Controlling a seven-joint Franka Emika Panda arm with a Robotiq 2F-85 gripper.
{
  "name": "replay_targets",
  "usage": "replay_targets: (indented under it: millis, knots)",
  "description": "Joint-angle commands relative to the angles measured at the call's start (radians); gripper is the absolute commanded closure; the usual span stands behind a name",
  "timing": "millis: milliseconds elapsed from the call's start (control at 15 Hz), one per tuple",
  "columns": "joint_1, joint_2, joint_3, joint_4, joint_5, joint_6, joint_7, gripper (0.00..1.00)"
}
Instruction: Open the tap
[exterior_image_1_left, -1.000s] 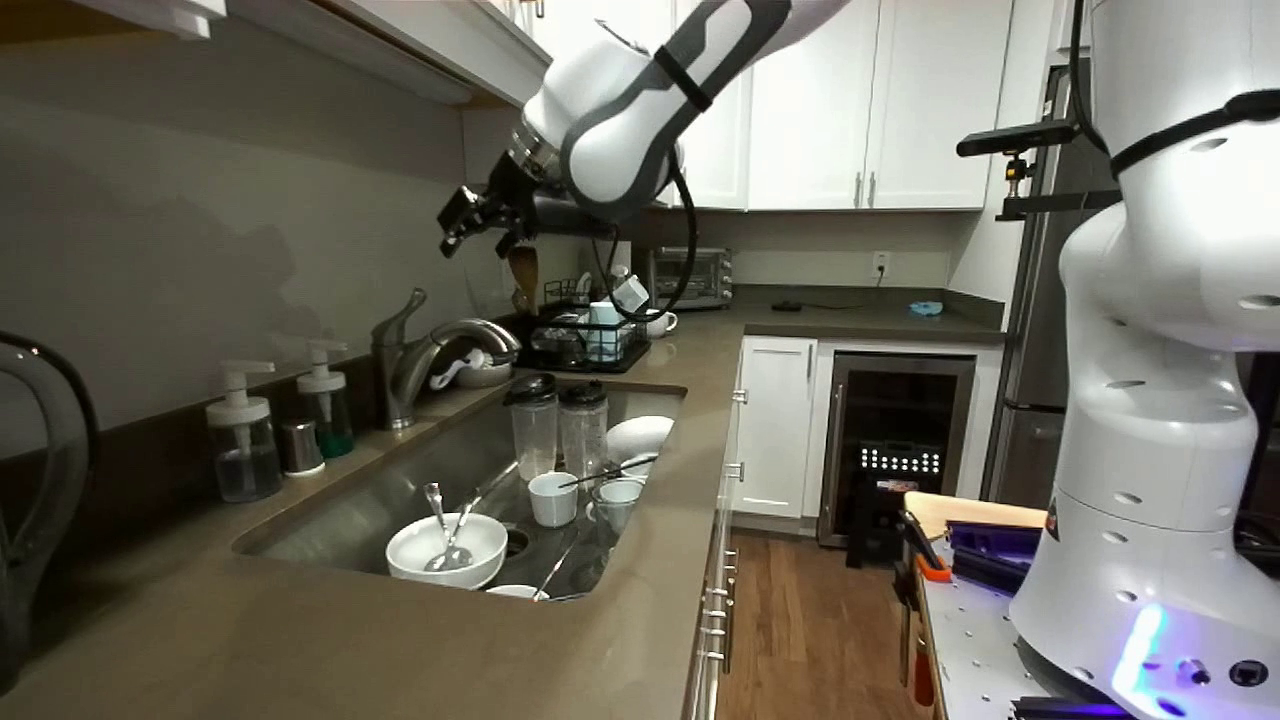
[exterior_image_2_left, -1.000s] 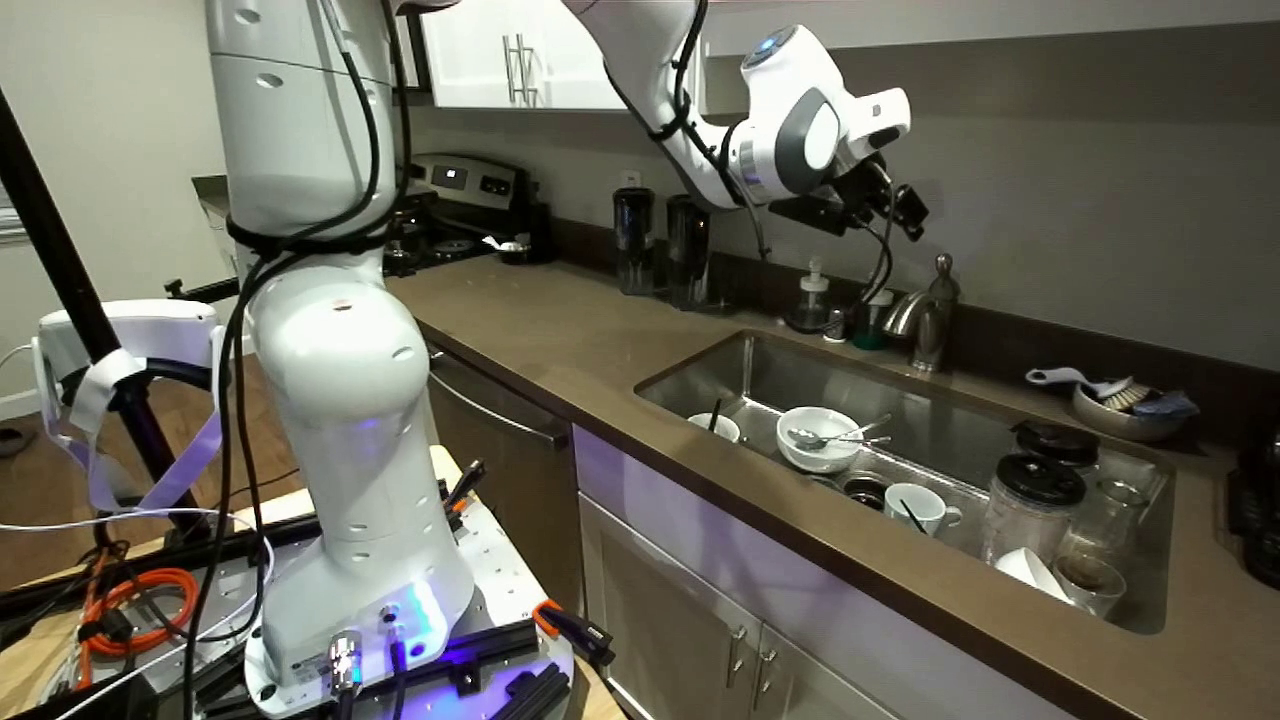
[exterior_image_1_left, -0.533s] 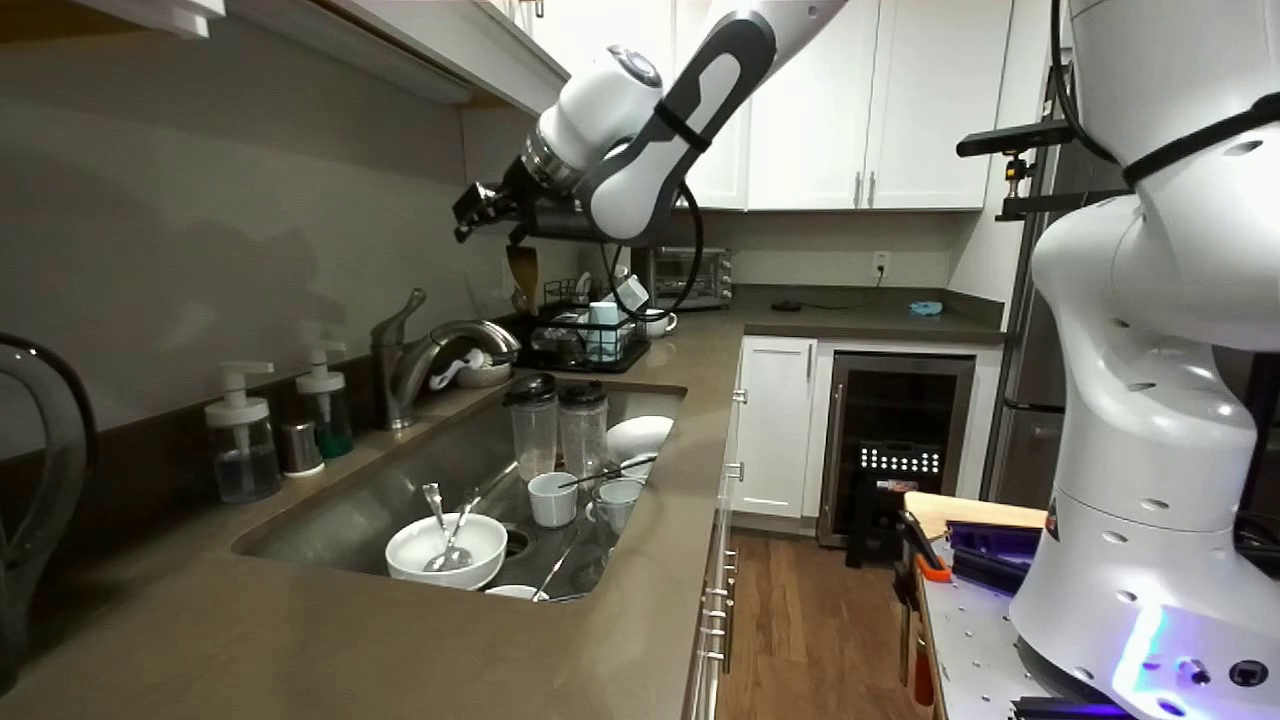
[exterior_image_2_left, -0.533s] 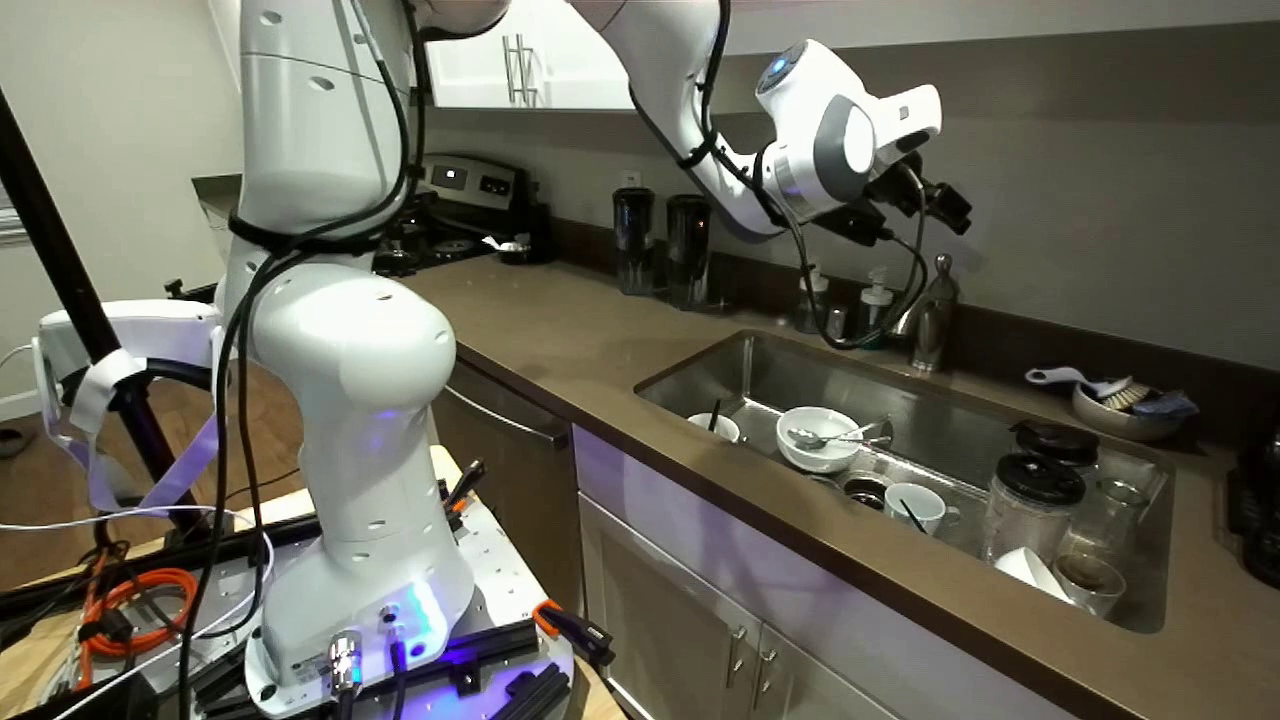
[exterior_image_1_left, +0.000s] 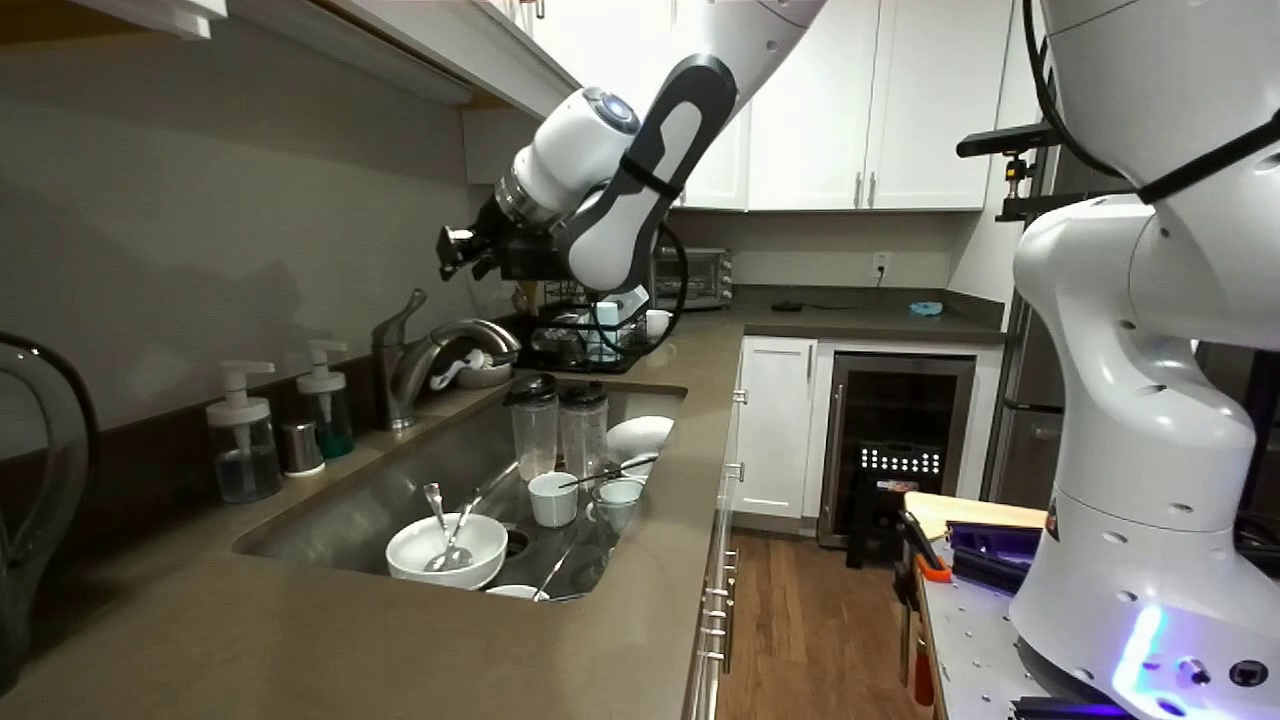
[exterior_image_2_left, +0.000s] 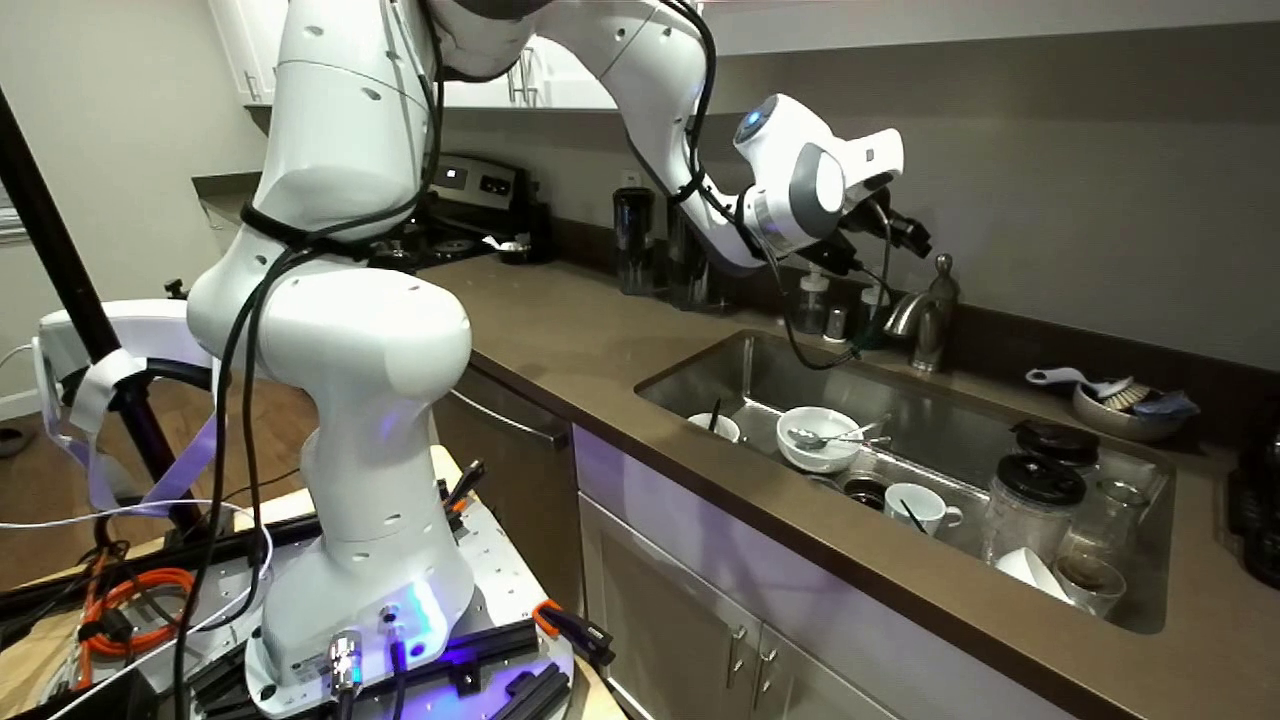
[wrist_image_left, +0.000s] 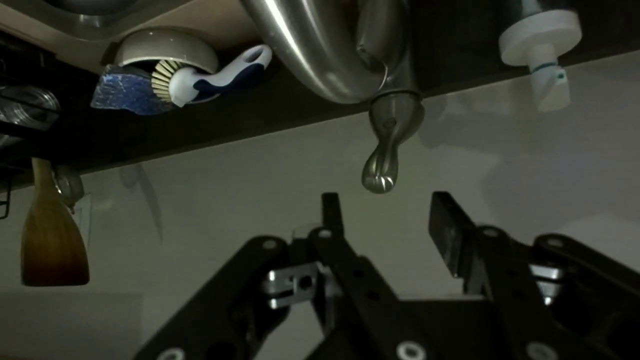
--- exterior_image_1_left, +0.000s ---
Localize slim metal spoon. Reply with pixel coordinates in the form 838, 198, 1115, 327
419, 480, 462, 578

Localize white sponge dish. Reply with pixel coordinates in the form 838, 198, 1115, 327
446, 350, 518, 398

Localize sink base cabinet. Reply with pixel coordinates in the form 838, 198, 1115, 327
680, 384, 743, 720

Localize small white cup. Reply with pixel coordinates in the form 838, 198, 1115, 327
594, 473, 648, 540

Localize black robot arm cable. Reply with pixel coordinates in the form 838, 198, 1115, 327
582, 155, 694, 368

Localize grey canister jars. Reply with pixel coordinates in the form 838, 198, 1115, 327
200, 358, 290, 508

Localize stainless steel kitchen faucet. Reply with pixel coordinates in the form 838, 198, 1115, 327
370, 284, 525, 436

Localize large metal spoon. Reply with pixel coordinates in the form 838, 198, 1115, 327
431, 491, 493, 578

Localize yellow board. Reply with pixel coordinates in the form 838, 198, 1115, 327
900, 488, 1053, 540

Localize stainless steel sink basin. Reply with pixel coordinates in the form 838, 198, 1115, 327
233, 379, 694, 609

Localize green soap pump dispenser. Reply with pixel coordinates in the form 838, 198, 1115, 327
294, 336, 359, 470

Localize blender jar with black lid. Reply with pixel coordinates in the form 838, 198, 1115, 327
505, 373, 564, 484
558, 379, 615, 480

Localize white base cabinet door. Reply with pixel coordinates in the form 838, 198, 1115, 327
730, 333, 824, 526

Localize robot mounting table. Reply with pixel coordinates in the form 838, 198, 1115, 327
900, 488, 1280, 720

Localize large white bowl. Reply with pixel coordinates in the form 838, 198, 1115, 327
379, 508, 518, 598

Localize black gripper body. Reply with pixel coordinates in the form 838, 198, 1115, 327
468, 200, 561, 289

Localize white wall cabinets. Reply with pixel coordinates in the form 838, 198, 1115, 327
534, 0, 1050, 220

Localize white mug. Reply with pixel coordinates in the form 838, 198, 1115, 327
525, 463, 587, 535

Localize white cabinet above sink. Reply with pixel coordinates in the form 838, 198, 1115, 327
0, 0, 582, 120

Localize black wine fridge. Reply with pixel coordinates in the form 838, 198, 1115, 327
815, 350, 981, 554

